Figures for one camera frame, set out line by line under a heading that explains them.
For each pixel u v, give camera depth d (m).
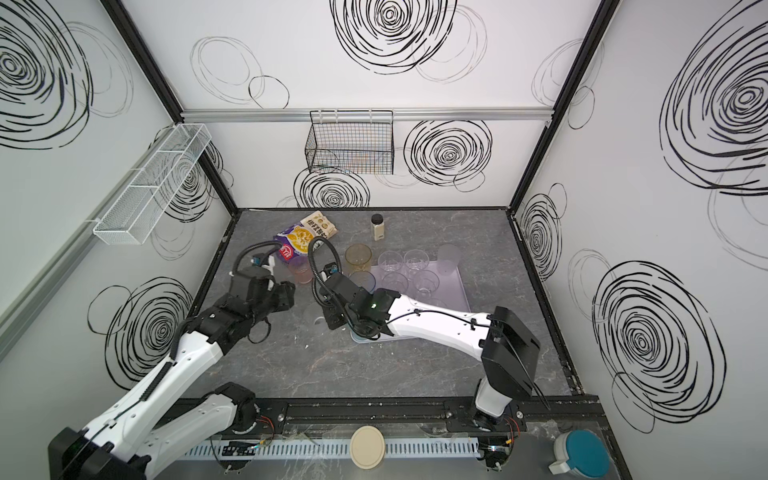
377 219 1.05
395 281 0.96
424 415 0.75
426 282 0.95
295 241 1.09
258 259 0.68
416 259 1.00
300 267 1.02
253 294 0.59
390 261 0.99
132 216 0.72
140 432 0.42
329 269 0.68
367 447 0.65
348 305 0.57
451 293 0.97
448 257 1.08
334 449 0.64
